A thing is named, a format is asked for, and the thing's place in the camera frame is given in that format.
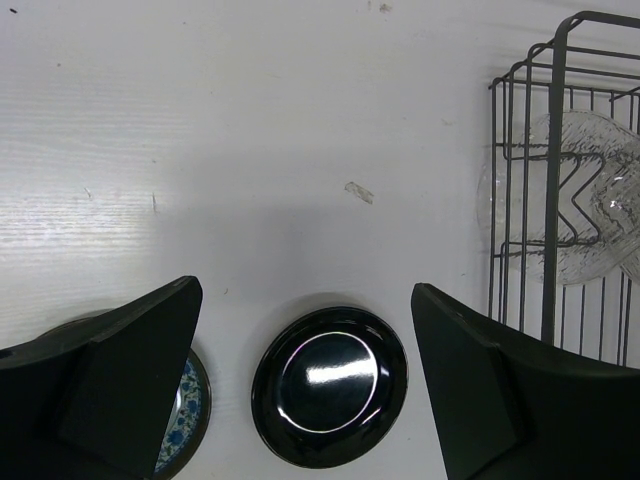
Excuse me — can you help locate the blue white patterned plate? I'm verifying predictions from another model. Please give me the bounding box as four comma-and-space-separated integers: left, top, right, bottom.
39, 307, 211, 479

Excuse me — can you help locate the black glossy plate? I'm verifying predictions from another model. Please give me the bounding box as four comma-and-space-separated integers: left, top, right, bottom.
251, 306, 408, 469

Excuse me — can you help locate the clear textured glass plate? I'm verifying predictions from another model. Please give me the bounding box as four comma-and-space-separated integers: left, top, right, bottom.
477, 110, 639, 285

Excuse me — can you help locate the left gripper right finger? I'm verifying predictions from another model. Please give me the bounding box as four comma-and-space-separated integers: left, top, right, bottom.
411, 283, 639, 479

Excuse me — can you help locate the clear square glass plate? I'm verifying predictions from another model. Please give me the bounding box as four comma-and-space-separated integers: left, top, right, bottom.
593, 141, 639, 284

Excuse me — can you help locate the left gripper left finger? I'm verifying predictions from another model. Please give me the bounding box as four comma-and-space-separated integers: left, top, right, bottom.
1, 276, 202, 479

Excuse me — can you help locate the metal wire dish rack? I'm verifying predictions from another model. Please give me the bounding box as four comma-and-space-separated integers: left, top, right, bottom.
481, 10, 639, 368

